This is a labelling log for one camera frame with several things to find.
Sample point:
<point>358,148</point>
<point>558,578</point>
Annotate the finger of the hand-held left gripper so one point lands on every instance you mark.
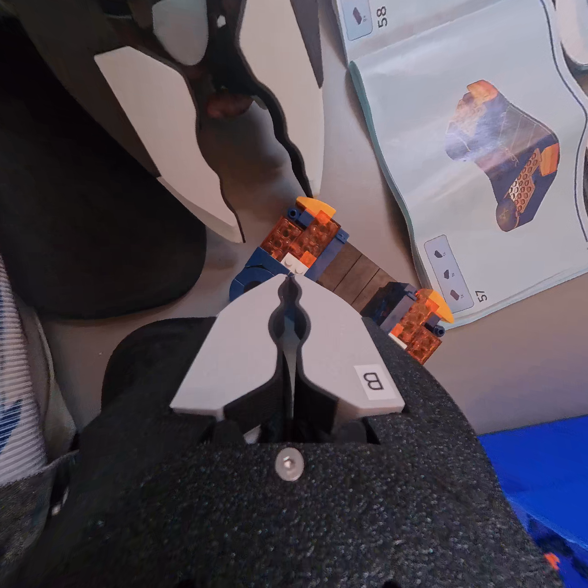
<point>151,119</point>
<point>298,115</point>

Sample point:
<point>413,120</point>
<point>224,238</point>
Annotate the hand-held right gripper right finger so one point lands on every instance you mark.
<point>340,353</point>

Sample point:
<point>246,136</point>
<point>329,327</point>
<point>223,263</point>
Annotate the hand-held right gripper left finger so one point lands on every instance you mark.
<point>229,363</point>

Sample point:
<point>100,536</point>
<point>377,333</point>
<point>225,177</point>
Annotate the blue orange toy brick model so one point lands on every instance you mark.
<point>317,239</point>

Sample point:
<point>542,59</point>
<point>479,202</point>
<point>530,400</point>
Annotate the person's left hand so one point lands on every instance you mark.
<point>229,103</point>

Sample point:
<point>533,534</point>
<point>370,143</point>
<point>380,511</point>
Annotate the black padded mat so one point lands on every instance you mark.
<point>151,349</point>
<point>92,239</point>

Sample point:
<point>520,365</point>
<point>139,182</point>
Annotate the open toy instruction booklet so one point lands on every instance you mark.
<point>413,138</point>

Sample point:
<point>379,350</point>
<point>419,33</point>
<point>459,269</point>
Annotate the striped white blue shirt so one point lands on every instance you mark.
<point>18,390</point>

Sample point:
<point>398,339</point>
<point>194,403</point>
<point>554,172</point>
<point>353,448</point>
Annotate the blue plastic bin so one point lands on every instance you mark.
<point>542,482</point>

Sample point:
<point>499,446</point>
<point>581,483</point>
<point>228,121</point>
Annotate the grey denim jacket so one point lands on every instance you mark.
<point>23,528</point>

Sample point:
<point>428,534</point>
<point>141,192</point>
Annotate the closed instruction booklet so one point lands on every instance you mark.
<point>576,27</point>

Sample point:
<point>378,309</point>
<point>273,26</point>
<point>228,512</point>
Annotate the small orange brick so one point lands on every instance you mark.
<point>551,560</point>

